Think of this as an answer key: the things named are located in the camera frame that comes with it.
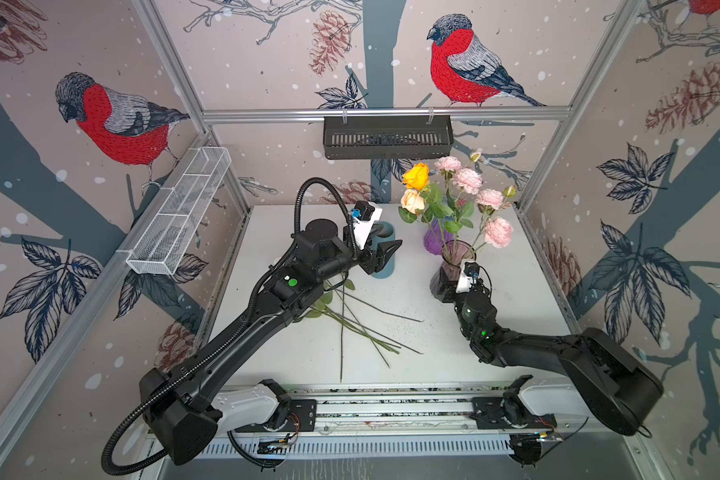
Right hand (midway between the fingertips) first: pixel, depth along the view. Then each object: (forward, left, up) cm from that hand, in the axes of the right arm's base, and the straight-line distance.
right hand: (452, 271), depth 85 cm
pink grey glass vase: (-7, +3, +5) cm, 9 cm away
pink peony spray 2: (0, -8, +18) cm, 20 cm away
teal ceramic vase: (+8, +19, +8) cm, 22 cm away
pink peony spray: (+9, +3, +18) cm, 21 cm away
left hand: (-7, +18, +25) cm, 31 cm away
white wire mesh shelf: (-7, +74, +20) cm, 77 cm away
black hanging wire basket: (+47, +19, +15) cm, 53 cm away
